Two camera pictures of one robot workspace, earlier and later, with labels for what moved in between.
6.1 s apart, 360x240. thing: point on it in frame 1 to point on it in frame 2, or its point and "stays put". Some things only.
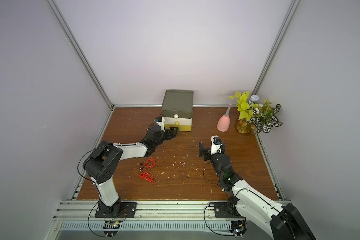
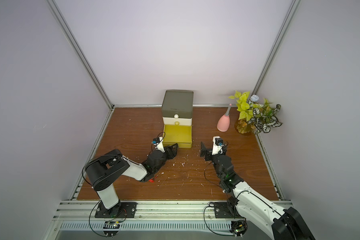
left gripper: (172, 135) to (173, 154)
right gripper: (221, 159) stays put
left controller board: (111, 228) stays put
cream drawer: (180, 121) stays put
